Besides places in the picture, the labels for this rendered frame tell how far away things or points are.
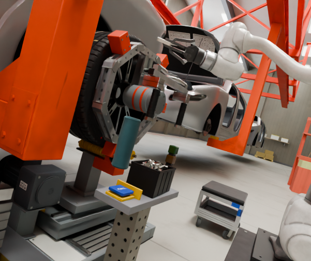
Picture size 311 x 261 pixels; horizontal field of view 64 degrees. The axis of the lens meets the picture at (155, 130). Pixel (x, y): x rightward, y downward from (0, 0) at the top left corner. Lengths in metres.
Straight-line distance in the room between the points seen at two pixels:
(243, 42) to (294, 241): 0.86
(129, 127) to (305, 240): 0.82
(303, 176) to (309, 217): 5.50
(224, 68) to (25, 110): 0.87
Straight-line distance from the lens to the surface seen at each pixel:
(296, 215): 1.03
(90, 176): 1.52
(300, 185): 6.53
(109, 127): 1.26
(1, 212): 1.07
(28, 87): 0.93
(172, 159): 1.23
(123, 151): 1.22
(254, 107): 4.81
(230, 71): 1.26
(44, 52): 0.90
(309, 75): 1.21
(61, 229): 1.34
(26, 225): 1.34
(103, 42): 1.29
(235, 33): 1.33
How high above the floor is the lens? 0.77
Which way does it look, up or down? 3 degrees down
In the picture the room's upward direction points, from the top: 16 degrees clockwise
